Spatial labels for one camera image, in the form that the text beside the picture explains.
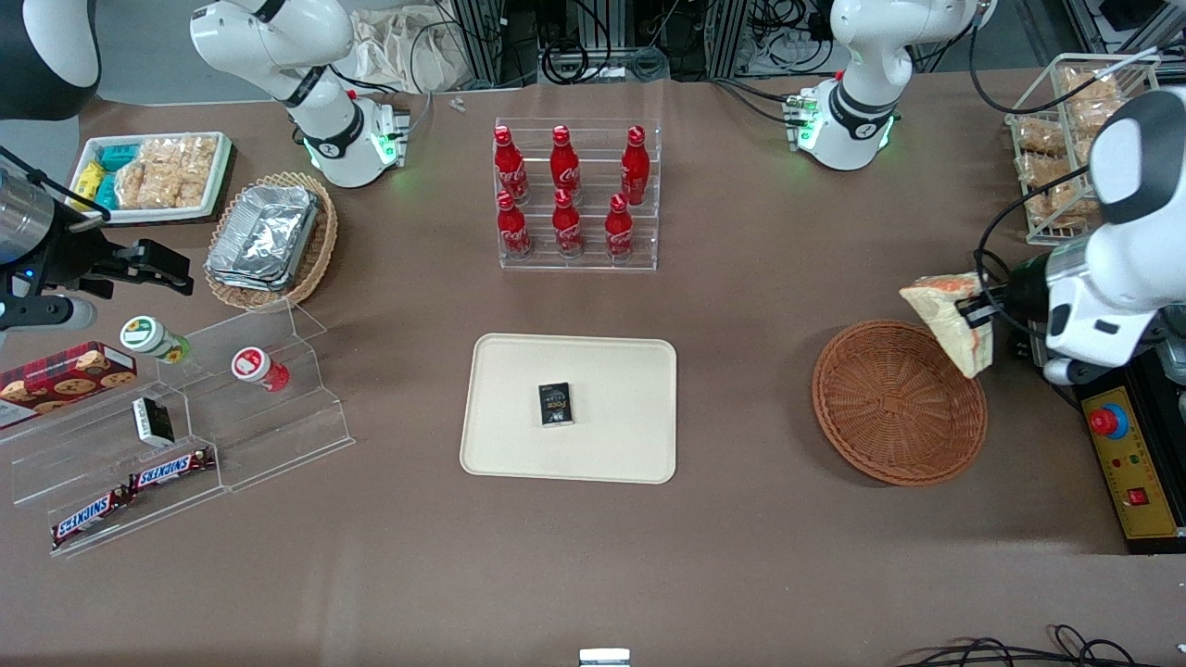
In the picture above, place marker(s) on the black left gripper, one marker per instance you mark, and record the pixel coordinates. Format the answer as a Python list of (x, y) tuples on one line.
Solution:
[(1025, 286)]

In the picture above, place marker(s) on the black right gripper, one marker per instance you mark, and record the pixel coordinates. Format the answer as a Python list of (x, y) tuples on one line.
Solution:
[(72, 255)]

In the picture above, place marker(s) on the triangle sandwich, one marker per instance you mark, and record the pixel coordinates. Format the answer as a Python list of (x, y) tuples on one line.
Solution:
[(945, 306)]

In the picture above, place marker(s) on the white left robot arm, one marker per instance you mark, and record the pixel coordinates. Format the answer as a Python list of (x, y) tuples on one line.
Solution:
[(866, 37)]

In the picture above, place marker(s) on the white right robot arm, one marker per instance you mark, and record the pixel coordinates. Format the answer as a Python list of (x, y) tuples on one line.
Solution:
[(278, 37)]

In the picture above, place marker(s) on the white rectangular snack tray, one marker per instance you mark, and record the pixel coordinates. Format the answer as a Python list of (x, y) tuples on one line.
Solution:
[(218, 185)]

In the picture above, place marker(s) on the brown round wicker basket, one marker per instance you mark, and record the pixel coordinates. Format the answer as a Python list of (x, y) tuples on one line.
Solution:
[(889, 408)]

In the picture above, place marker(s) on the light oval wicker basket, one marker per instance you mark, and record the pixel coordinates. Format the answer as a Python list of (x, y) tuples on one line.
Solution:
[(320, 250)]

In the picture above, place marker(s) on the cream plastic tray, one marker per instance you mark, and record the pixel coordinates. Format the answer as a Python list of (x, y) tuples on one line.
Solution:
[(611, 445)]

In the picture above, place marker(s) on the green lid cup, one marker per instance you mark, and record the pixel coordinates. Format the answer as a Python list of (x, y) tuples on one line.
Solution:
[(148, 335)]

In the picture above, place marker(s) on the clear cracker bag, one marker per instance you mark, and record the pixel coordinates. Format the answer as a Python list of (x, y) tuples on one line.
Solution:
[(146, 187), (199, 171), (159, 153)]

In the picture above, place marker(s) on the teal snack packet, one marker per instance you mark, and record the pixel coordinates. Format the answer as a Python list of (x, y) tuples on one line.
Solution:
[(106, 192), (118, 157)]

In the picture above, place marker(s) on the aluminium foil container stack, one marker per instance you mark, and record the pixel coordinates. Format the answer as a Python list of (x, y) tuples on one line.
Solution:
[(264, 236)]

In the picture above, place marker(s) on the yellow snack packet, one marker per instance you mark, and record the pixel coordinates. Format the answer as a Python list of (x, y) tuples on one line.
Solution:
[(88, 181)]

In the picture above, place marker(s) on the rice cracker snack pack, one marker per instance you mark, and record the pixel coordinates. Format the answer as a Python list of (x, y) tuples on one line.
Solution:
[(1045, 169), (1086, 85), (1040, 136), (1091, 116), (1056, 206)]

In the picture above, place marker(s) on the red lid cup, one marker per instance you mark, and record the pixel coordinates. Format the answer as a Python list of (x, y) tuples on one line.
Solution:
[(255, 366)]

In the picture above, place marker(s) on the red cookie box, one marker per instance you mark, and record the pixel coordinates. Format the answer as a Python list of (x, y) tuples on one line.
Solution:
[(65, 380)]

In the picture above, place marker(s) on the small black white box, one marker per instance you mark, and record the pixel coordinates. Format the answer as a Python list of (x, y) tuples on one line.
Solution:
[(153, 421)]

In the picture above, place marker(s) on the Snickers bar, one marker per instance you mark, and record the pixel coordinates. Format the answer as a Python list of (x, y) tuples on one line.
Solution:
[(171, 470), (91, 514)]

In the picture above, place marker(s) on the clear acrylic stepped stand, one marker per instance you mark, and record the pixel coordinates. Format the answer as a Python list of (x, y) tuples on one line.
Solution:
[(278, 435)]

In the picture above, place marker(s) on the black sealing machine yellow panel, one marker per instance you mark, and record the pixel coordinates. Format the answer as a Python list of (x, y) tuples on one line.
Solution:
[(1135, 463)]

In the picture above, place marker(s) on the beige cloth bag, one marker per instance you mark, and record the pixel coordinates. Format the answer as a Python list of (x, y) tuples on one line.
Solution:
[(398, 46)]

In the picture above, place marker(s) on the red cola bottle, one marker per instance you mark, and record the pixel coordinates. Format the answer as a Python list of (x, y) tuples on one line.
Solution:
[(564, 162), (508, 162), (567, 227), (619, 232), (512, 230), (636, 167)]

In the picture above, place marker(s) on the clear acrylic bottle rack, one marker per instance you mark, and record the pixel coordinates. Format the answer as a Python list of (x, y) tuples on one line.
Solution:
[(593, 261)]

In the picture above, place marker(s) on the small white object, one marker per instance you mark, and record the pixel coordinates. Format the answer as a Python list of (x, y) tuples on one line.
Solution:
[(604, 658)]

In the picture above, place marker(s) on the aluminium frame structure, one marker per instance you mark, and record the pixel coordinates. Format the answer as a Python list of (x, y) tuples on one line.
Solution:
[(704, 37)]

